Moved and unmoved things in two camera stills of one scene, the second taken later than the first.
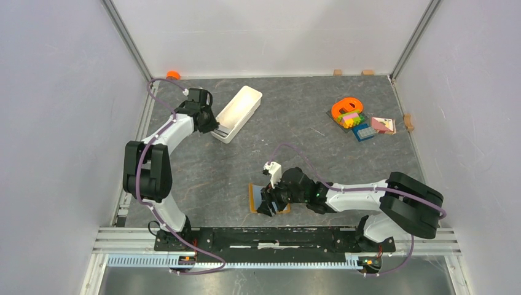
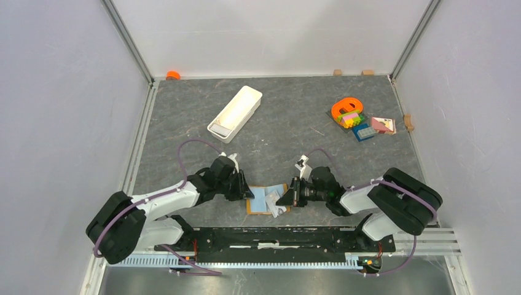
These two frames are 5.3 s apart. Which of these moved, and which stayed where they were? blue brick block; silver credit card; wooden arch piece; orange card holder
Moved: silver credit card
Stayed: wooden arch piece; blue brick block; orange card holder
